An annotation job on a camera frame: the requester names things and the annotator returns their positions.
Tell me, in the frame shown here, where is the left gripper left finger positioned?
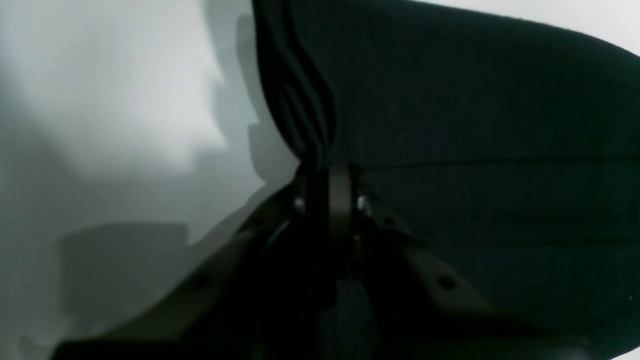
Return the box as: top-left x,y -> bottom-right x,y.
52,175 -> 309,360

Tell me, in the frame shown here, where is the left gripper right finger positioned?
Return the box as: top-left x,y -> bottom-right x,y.
327,165 -> 593,360

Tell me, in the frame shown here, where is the black T-shirt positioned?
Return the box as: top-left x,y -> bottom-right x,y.
253,0 -> 640,360

